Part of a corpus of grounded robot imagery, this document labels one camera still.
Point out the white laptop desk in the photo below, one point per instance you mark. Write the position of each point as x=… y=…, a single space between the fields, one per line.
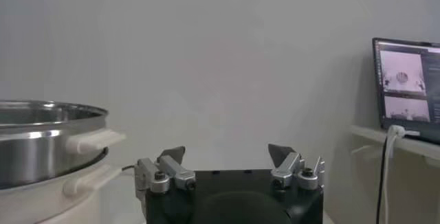
x=412 y=147

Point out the perforated steel steamer basket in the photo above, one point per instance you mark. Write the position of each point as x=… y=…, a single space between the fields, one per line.
x=34 y=156

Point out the grey open laptop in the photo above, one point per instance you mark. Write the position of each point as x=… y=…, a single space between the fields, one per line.
x=402 y=74

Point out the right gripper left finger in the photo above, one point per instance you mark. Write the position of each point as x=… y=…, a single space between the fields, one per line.
x=178 y=174

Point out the white electric cooker pot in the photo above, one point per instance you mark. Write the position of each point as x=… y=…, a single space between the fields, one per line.
x=51 y=208

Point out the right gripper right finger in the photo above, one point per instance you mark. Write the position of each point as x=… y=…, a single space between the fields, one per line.
x=288 y=168

